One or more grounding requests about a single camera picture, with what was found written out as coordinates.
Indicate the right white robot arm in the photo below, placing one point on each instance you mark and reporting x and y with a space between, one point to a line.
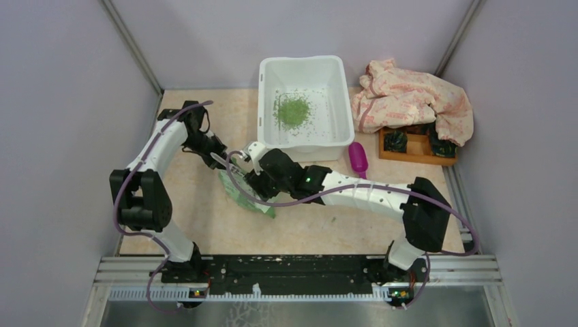
419 205

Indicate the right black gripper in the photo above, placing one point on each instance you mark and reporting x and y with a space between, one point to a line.
257 182

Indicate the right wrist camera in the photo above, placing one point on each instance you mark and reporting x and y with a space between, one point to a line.
253 153

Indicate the wooden tray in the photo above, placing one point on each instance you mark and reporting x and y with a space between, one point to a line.
418 148

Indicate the dark patterned cloth bundle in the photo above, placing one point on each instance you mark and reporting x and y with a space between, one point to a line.
395 141

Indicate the white plastic litter box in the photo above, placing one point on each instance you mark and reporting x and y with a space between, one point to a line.
329 141

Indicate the green cat litter bag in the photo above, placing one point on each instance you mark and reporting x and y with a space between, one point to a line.
237 196

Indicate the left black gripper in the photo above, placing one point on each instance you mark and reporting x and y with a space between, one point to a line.
220 148

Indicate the green cat litter pile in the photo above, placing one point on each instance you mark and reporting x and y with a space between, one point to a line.
298 110

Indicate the aluminium frame rail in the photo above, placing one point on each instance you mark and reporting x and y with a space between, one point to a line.
138 278

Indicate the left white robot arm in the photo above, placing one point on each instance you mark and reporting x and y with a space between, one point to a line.
141 203

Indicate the pink patterned cloth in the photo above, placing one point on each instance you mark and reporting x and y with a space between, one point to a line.
395 97

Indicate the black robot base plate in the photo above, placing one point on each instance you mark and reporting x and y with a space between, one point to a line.
292 275

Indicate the purple plastic scoop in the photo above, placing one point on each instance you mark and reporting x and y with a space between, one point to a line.
358 159

